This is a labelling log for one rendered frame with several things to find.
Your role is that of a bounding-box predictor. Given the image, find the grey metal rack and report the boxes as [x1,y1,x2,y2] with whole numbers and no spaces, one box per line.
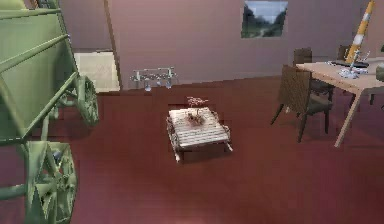
[130,66,178,92]

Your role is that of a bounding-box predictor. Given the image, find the dark brown wooden chair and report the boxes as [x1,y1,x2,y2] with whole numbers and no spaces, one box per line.
[337,44,352,61]
[270,64,334,144]
[292,47,314,67]

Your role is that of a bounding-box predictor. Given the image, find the framed landscape picture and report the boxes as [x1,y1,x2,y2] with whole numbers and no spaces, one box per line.
[240,0,289,39]

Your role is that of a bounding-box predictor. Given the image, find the light wooden dining table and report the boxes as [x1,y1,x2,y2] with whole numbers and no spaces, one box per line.
[295,57,384,148]

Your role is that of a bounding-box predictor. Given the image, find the black flat tray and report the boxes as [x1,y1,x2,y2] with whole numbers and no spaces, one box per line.
[329,59,370,69]

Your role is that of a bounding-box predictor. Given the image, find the silver metal stand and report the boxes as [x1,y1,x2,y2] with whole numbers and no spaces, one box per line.
[338,49,371,80]

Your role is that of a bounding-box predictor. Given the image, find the green wheeled cart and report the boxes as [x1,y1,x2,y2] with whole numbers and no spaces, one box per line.
[0,0,100,224]

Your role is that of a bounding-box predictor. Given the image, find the orange and white striped pole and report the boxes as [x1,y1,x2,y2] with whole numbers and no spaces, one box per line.
[345,0,377,65]

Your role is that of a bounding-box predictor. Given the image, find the dark green round object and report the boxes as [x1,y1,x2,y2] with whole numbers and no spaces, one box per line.
[375,63,384,83]

